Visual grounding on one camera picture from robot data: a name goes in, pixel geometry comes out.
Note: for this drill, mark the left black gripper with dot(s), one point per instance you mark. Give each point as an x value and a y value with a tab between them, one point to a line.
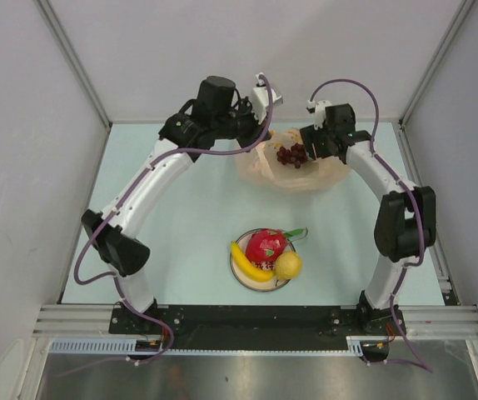
256	131

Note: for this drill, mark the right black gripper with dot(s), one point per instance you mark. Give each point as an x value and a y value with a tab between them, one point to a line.
307	135

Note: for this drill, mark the dark red fake grapes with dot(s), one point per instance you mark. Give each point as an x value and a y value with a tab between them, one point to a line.
294	155

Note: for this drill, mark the translucent orange plastic bag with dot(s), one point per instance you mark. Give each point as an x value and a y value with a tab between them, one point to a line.
261	167

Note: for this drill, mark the red fake dragon fruit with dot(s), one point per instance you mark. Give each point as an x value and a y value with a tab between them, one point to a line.
267	245

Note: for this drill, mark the yellow fake lemon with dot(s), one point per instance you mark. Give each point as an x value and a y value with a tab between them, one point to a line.
288	266

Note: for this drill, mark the yellow fake banana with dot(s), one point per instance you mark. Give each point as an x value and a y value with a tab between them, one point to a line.
247	267

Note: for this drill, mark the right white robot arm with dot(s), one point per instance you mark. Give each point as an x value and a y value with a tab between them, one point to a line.
406	221

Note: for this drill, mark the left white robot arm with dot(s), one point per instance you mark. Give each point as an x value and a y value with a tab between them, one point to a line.
218	112

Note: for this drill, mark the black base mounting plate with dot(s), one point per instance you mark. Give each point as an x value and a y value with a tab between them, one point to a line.
274	328

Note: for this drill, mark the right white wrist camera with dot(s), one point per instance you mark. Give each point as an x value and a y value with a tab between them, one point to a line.
318	110

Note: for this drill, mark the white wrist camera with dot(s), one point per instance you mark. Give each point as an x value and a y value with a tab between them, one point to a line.
259	98
318	110

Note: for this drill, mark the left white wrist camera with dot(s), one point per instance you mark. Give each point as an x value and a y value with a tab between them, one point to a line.
259	98

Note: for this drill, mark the right aluminium corner post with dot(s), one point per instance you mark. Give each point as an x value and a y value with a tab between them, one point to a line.
447	39

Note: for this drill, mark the aluminium corner post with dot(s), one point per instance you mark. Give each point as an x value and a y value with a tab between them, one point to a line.
59	34
447	39

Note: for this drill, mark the white slotted cable duct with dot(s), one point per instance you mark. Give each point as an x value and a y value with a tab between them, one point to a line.
136	347

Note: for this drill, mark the left aluminium corner post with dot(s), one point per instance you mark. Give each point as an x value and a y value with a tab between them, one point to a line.
59	34

